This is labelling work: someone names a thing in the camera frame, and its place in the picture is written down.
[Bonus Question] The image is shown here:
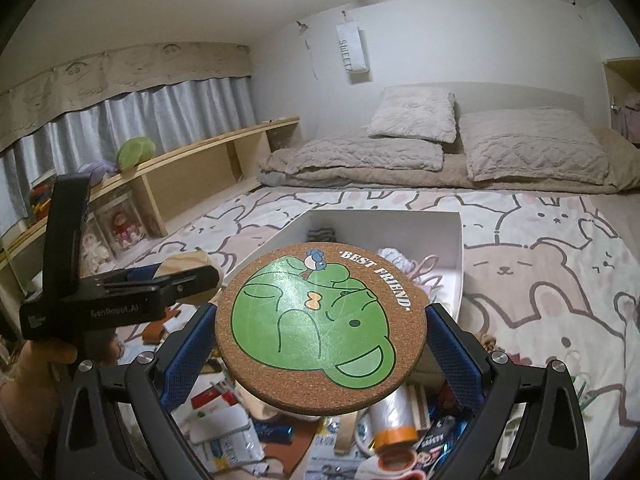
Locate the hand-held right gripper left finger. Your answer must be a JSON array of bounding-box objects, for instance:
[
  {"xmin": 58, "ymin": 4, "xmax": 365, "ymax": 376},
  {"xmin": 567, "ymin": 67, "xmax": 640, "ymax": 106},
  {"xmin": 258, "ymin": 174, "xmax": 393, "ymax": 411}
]
[{"xmin": 55, "ymin": 302, "xmax": 218, "ymax": 480}]

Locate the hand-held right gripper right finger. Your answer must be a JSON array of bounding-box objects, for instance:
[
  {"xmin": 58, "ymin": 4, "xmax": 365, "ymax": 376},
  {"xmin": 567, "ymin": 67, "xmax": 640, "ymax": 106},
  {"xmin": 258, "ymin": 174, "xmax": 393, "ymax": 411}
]
[{"xmin": 424, "ymin": 302, "xmax": 591, "ymax": 480}]

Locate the thick oval wooden box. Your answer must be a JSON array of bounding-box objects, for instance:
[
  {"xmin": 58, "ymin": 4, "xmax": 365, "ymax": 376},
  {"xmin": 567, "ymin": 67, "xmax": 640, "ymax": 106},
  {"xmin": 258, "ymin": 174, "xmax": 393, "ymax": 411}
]
[{"xmin": 154, "ymin": 252, "xmax": 221, "ymax": 306}]

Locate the green frog cork coaster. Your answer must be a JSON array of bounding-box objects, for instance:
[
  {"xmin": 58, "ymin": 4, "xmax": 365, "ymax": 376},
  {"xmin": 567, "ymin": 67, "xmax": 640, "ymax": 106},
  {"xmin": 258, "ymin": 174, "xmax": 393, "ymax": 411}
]
[{"xmin": 214, "ymin": 242, "xmax": 429, "ymax": 417}]

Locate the white cardboard box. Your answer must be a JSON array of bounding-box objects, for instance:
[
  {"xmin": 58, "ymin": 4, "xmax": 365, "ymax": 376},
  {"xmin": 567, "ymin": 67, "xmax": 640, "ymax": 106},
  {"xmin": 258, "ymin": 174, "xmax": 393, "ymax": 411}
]
[{"xmin": 242, "ymin": 210, "xmax": 466, "ymax": 386}]

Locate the person's left hand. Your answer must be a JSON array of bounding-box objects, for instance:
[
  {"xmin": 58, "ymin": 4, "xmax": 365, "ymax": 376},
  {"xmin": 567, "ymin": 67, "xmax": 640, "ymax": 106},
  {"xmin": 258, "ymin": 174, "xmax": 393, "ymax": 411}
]
[{"xmin": 0, "ymin": 337, "xmax": 78, "ymax": 461}]

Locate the clear doll display box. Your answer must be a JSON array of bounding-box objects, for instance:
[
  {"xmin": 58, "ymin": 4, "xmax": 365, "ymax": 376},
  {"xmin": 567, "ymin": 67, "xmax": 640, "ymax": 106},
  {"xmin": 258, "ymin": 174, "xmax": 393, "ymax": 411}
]
[{"xmin": 82, "ymin": 195, "xmax": 151, "ymax": 271}]

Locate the plastic film roll orange cap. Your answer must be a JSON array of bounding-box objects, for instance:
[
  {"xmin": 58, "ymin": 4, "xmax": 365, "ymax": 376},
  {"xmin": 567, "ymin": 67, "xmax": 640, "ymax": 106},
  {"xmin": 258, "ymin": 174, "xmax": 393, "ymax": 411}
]
[{"xmin": 367, "ymin": 385, "xmax": 426, "ymax": 453}]

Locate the clear crumpled plastic bag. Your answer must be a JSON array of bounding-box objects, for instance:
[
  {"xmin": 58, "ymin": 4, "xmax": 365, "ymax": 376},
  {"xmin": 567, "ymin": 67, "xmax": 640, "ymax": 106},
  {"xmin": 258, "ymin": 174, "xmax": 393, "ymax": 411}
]
[{"xmin": 377, "ymin": 247, "xmax": 426, "ymax": 281}]

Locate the blue white medicine box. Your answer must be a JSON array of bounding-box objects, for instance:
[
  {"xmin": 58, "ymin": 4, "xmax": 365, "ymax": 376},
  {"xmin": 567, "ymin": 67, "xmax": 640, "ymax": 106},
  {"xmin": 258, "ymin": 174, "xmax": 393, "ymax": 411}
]
[{"xmin": 200, "ymin": 432, "xmax": 266, "ymax": 476}]

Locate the purple plush toy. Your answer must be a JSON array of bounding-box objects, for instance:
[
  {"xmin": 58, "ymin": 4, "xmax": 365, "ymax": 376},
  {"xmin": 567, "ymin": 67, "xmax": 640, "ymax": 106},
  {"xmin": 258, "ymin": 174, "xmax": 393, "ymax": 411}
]
[{"xmin": 82, "ymin": 160, "xmax": 118, "ymax": 186}]

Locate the blue lighter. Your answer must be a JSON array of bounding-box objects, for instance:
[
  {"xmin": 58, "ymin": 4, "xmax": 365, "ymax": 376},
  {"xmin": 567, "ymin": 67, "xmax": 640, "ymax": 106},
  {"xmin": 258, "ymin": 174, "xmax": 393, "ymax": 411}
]
[{"xmin": 252, "ymin": 422, "xmax": 293, "ymax": 446}]

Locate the red white tape roll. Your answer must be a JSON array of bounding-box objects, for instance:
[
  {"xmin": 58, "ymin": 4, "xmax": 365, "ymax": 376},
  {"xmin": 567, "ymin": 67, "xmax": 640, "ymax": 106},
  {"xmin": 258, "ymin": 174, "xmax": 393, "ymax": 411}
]
[{"xmin": 372, "ymin": 447, "xmax": 426, "ymax": 480}]

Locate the green plush toy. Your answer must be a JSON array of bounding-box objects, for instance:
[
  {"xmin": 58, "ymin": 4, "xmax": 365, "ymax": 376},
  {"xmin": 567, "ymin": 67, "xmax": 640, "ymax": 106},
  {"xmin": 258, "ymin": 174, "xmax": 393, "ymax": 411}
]
[{"xmin": 116, "ymin": 137, "xmax": 157, "ymax": 171}]

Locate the bear printed bed sheet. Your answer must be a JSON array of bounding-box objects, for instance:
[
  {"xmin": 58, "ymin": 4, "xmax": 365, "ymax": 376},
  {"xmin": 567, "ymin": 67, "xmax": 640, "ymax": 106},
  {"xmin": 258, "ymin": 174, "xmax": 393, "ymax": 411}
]
[{"xmin": 120, "ymin": 187, "xmax": 640, "ymax": 480}]

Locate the wooden bedside shelf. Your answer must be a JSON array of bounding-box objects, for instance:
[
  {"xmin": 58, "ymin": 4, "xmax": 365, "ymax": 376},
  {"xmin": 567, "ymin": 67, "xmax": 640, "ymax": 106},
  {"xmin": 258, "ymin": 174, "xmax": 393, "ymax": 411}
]
[{"xmin": 0, "ymin": 117, "xmax": 301, "ymax": 321}]

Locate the pale blue curtain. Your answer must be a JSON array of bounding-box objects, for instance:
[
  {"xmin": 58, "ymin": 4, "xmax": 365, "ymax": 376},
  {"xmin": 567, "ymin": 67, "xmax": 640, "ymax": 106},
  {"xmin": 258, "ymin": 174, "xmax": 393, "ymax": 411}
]
[{"xmin": 0, "ymin": 75, "xmax": 258, "ymax": 231}]

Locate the beige blanket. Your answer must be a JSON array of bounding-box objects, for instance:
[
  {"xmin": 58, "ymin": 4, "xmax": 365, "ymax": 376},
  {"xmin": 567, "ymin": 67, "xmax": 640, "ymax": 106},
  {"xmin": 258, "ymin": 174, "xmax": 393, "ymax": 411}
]
[{"xmin": 257, "ymin": 125, "xmax": 640, "ymax": 196}]

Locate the beige printed valance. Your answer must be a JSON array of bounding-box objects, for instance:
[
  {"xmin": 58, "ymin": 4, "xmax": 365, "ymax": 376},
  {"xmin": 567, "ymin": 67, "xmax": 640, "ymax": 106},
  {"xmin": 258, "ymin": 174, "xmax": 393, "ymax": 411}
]
[{"xmin": 0, "ymin": 42, "xmax": 252, "ymax": 153}]

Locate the grey folded duvet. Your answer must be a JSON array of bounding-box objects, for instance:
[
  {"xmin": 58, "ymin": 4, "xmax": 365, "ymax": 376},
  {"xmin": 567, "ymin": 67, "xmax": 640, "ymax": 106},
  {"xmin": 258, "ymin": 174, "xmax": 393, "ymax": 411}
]
[{"xmin": 285, "ymin": 137, "xmax": 446, "ymax": 176}]

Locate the textured grey pillow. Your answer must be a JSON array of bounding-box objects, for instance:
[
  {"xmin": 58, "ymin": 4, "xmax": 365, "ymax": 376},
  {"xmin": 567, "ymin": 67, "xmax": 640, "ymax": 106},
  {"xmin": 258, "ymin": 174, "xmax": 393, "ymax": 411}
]
[{"xmin": 459, "ymin": 107, "xmax": 613, "ymax": 183}]

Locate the fluffy beige pillow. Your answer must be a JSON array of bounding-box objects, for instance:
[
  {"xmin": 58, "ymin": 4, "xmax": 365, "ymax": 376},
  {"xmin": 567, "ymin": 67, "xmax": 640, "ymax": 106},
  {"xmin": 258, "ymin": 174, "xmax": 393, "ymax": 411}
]
[{"xmin": 367, "ymin": 86, "xmax": 458, "ymax": 143}]

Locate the grey headboard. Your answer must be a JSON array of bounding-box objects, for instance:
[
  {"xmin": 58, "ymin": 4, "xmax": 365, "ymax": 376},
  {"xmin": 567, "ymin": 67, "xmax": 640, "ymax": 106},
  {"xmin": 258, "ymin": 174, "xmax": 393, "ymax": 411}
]
[{"xmin": 380, "ymin": 81, "xmax": 586, "ymax": 116}]

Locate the white hanging paper bag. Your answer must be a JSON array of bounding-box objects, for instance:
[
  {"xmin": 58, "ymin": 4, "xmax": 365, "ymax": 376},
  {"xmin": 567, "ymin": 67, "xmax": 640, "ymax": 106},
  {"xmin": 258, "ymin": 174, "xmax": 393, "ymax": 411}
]
[{"xmin": 336, "ymin": 12, "xmax": 373, "ymax": 86}]

